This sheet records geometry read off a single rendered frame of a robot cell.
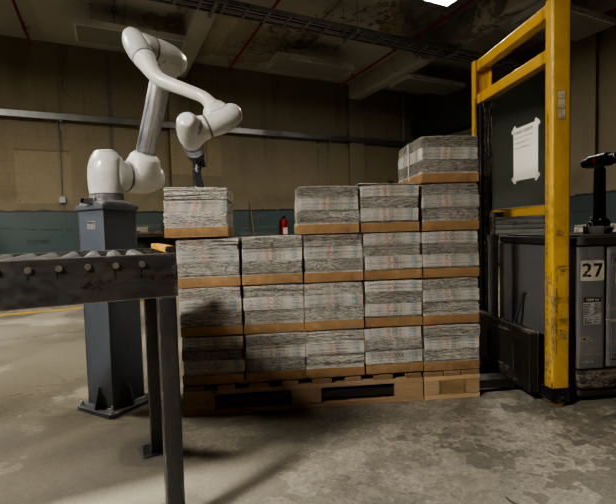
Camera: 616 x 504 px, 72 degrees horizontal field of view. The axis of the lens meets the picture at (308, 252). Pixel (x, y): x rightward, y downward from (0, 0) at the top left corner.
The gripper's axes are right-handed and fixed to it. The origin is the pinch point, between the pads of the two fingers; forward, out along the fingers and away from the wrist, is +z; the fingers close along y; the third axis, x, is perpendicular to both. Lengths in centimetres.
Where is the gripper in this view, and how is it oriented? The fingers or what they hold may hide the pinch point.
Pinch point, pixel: (201, 176)
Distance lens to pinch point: 217.2
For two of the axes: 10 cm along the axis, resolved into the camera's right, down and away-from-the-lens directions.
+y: 0.7, 9.1, -4.0
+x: 9.9, -0.3, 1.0
